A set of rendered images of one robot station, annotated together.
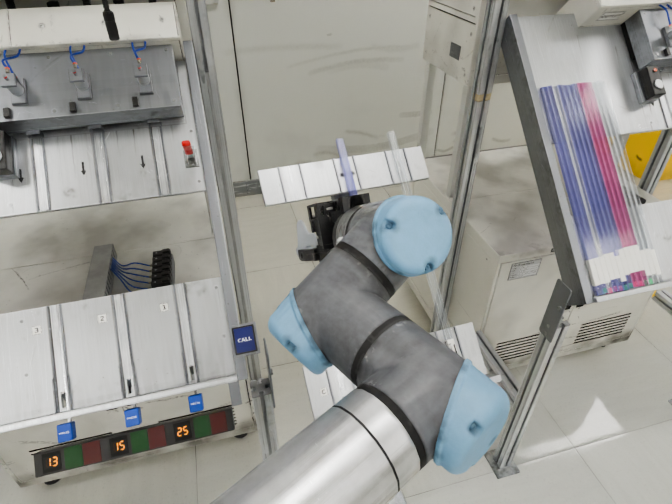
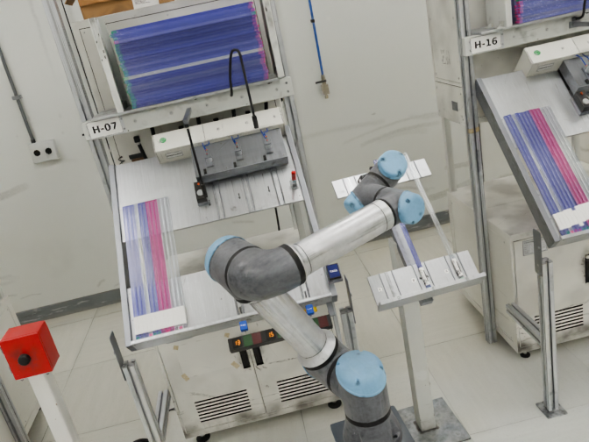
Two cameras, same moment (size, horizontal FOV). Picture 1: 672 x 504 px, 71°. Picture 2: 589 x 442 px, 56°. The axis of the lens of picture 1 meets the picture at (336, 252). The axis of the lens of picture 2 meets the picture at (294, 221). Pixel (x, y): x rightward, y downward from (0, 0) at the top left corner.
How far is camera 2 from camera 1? 1.05 m
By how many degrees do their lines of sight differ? 20
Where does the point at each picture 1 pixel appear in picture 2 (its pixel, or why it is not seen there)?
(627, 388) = not seen: outside the picture
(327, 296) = (363, 187)
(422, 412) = (392, 201)
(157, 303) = not seen: hidden behind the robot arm
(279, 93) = (338, 164)
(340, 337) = (368, 196)
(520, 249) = (526, 230)
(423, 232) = (394, 160)
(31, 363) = (223, 293)
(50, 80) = (223, 153)
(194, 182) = (296, 196)
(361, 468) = (372, 211)
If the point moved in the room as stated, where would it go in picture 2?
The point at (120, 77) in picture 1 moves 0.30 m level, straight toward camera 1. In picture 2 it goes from (256, 147) to (276, 163)
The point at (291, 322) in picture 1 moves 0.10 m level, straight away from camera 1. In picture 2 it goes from (351, 197) to (348, 185)
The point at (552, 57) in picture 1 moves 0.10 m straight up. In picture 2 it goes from (509, 97) to (508, 71)
